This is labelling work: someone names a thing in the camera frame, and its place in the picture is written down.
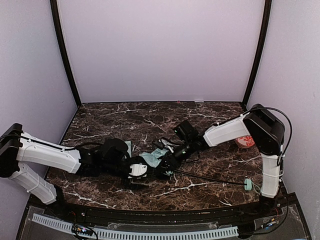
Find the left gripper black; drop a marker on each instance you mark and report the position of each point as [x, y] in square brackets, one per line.
[128, 180]

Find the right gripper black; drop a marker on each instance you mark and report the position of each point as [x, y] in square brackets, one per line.
[166, 163]

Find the mint green folding umbrella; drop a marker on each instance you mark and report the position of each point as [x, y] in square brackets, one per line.
[159, 169]

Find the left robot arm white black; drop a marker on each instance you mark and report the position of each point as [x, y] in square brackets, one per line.
[89, 159]

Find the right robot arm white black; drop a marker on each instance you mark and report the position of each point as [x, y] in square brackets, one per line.
[257, 126]

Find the small green circuit board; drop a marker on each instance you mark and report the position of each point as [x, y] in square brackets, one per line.
[82, 231]

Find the red white patterned bowl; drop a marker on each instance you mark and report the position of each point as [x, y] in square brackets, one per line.
[245, 142]

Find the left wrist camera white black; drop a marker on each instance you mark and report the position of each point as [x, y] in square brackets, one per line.
[138, 171]

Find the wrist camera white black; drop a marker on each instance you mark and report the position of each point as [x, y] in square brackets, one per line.
[164, 143]
[138, 171]

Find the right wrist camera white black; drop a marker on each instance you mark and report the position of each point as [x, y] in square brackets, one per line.
[164, 143]

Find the grey slotted cable duct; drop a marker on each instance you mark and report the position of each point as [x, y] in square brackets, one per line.
[138, 232]

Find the black front frame rail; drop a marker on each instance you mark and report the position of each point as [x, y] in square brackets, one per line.
[286, 207]

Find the right black corner post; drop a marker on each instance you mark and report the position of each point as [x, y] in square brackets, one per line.
[258, 53]

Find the black corner post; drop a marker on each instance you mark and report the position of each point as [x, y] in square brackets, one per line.
[63, 52]
[258, 53]

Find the left black corner post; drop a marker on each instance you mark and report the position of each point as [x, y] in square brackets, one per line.
[63, 52]

